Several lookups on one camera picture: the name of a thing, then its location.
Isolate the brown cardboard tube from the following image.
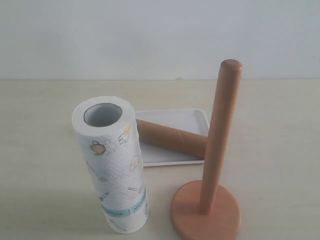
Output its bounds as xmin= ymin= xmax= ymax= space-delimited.
xmin=136 ymin=119 xmax=207 ymax=159

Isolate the white printed paper towel roll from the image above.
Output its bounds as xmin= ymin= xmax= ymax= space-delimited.
xmin=71 ymin=96 xmax=149 ymax=234

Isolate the wooden paper towel holder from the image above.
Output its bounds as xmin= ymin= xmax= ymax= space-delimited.
xmin=170 ymin=59 xmax=243 ymax=240

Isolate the white rectangular plastic tray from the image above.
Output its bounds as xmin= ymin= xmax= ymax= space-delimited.
xmin=135 ymin=108 xmax=209 ymax=167

